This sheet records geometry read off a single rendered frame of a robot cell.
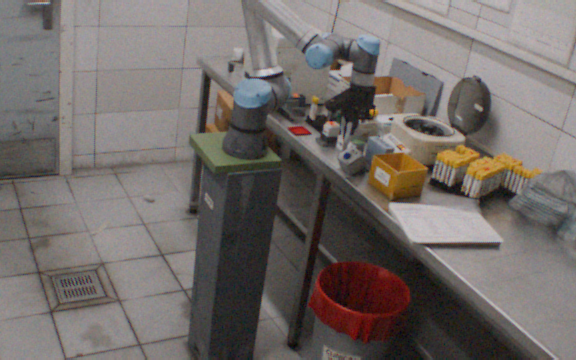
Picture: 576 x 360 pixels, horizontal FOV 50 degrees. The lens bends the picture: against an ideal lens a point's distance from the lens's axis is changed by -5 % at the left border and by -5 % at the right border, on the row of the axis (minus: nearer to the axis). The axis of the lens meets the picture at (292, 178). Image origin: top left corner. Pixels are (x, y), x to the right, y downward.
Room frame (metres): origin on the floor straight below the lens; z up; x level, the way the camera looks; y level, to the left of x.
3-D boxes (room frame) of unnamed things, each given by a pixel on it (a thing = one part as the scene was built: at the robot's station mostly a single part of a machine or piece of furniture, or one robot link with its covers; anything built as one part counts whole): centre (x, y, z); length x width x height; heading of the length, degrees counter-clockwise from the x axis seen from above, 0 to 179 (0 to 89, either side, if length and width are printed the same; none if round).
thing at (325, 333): (1.99, -0.33, 0.22); 0.38 x 0.37 x 0.44; 33
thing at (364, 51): (1.99, -0.16, 1.29); 0.09 x 0.08 x 0.11; 70
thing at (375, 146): (2.07, -0.28, 0.92); 0.10 x 0.07 x 0.10; 35
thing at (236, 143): (1.98, 0.17, 0.95); 0.15 x 0.15 x 0.10
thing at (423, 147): (2.27, -0.45, 0.94); 0.30 x 0.24 x 0.12; 114
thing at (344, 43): (2.01, -0.06, 1.29); 0.11 x 0.11 x 0.08; 70
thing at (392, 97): (2.60, -0.31, 0.95); 0.29 x 0.25 x 0.15; 123
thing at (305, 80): (2.69, 0.10, 1.03); 0.31 x 0.27 x 0.30; 33
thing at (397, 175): (1.93, -0.34, 0.93); 0.13 x 0.13 x 0.10; 35
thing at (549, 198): (1.93, -0.87, 0.97); 0.26 x 0.17 x 0.19; 51
